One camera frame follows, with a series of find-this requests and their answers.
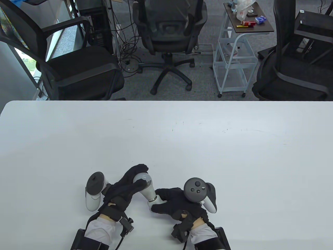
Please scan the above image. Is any person's left hand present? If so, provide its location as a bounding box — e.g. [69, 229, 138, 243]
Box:
[103, 164, 149, 218]

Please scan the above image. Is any person's right hand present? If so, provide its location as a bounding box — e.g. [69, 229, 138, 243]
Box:
[151, 188, 208, 223]

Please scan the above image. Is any white light bulb socket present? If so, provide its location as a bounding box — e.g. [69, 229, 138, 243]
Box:
[148, 197, 167, 211]

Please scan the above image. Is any white light bulb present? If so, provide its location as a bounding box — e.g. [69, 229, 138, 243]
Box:
[133, 172, 156, 202]

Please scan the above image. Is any person's right forearm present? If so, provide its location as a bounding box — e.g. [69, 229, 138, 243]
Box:
[189, 218, 219, 244]

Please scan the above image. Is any person's left forearm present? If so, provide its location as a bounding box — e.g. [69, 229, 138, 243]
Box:
[83, 215, 123, 244]

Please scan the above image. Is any grey white tracking controller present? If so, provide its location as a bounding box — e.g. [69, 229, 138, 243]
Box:
[85, 172, 107, 212]
[183, 178, 217, 214]

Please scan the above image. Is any black wrist sensor module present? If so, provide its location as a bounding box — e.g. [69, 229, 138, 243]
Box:
[171, 223, 190, 243]
[120, 217, 135, 237]

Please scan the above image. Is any black mesh armchair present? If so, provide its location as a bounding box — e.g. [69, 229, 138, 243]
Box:
[0, 0, 126, 101]

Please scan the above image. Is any black swivel office chair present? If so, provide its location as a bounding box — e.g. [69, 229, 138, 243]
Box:
[132, 0, 208, 95]

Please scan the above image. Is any black computer tower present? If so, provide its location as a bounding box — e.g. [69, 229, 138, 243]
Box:
[78, 0, 115, 54]

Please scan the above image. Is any black padded office chair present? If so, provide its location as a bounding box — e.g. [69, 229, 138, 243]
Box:
[252, 0, 333, 101]

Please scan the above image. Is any white cart with brown top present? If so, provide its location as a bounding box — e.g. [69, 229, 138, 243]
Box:
[213, 1, 275, 98]

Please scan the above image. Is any clear plastic bag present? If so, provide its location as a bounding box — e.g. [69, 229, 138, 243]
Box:
[231, 0, 257, 21]

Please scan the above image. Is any black side table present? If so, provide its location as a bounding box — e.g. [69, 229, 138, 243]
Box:
[294, 10, 333, 65]

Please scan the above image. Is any tangle of black cables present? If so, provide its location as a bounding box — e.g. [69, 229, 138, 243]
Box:
[112, 23, 144, 74]

